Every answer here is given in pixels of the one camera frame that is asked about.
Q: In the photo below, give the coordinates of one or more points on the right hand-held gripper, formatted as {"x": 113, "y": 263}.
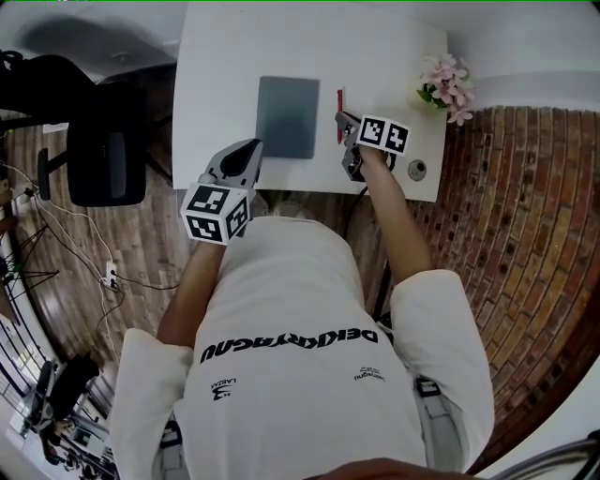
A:
{"x": 382, "y": 136}

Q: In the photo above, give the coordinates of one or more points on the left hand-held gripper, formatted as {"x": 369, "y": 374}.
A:
{"x": 213, "y": 215}

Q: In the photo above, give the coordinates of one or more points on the red pen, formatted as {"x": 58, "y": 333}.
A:
{"x": 340, "y": 100}

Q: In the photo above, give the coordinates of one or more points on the grey notebook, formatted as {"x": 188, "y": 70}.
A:
{"x": 288, "y": 117}

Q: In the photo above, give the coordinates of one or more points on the person's left forearm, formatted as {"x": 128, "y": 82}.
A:
{"x": 192, "y": 290}

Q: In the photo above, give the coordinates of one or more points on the person's right forearm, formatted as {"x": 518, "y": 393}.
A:
{"x": 403, "y": 225}

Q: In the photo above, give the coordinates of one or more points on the white desk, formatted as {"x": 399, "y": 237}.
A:
{"x": 220, "y": 94}

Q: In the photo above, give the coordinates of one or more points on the black office chair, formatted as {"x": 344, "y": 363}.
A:
{"x": 105, "y": 159}

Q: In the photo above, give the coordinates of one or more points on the person's light trousers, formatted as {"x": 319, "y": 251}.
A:
{"x": 290, "y": 211}

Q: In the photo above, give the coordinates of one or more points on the pink flowers in white pot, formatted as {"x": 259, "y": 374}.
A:
{"x": 445, "y": 86}

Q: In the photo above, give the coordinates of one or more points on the white power strip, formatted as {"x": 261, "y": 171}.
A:
{"x": 110, "y": 274}

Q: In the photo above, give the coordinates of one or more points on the person's white printed shirt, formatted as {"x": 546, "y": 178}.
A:
{"x": 300, "y": 375}

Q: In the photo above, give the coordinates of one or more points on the black tripod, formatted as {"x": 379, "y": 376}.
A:
{"x": 37, "y": 272}

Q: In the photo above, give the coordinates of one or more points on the person's chin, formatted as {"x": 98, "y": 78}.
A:
{"x": 370, "y": 470}

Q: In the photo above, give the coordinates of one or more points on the grey head mount bar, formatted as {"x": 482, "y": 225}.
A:
{"x": 553, "y": 457}

